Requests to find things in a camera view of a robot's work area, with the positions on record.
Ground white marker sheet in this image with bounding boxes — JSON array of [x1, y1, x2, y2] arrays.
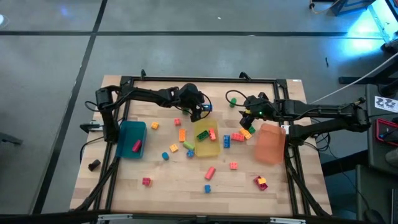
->
[[374, 95, 398, 113]]

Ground teal translucent plastic bin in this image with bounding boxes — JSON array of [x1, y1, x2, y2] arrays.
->
[[115, 120, 147, 159]]

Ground black beam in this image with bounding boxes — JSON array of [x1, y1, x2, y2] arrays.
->
[[338, 60, 398, 85]]

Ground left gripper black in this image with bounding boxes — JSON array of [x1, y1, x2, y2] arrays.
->
[[179, 83, 206, 123]]

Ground orange translucent plastic bin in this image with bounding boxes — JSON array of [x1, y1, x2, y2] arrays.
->
[[254, 123, 287, 165]]

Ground right gripper black cable loop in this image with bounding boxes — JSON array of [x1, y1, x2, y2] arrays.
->
[[225, 89, 249, 108]]

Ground silver metal bracket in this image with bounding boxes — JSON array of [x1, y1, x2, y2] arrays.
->
[[98, 213, 134, 224], [269, 217, 307, 224]]

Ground black arm base cable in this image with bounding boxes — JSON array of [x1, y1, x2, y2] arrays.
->
[[80, 136, 108, 164]]

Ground yellow two-by-four brick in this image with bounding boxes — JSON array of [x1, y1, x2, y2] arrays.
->
[[239, 128, 253, 141]]

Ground yellow translucent plastic bin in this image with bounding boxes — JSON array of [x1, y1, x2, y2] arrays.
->
[[193, 119, 222, 158]]

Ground small dark block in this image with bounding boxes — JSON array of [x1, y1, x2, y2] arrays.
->
[[88, 159, 102, 172]]

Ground white cable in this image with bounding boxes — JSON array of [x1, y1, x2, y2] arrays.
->
[[312, 52, 398, 105]]

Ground salmon cylinder block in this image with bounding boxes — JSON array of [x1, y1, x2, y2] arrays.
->
[[204, 166, 217, 181]]

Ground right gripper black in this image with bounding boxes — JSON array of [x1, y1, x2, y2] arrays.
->
[[238, 92, 276, 131]]

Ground black cabinet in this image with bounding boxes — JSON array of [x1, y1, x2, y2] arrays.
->
[[365, 83, 398, 170]]

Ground gripper black cable loop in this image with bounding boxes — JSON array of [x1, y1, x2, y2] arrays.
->
[[225, 89, 249, 108], [200, 91, 214, 121]]

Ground red-framed device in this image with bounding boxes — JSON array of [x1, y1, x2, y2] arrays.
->
[[375, 118, 398, 147]]

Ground left gripper black cable loop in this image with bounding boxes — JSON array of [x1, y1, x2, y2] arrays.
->
[[200, 91, 214, 121]]

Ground red two-by-four brick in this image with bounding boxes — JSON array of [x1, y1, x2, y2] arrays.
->
[[253, 175, 269, 192]]

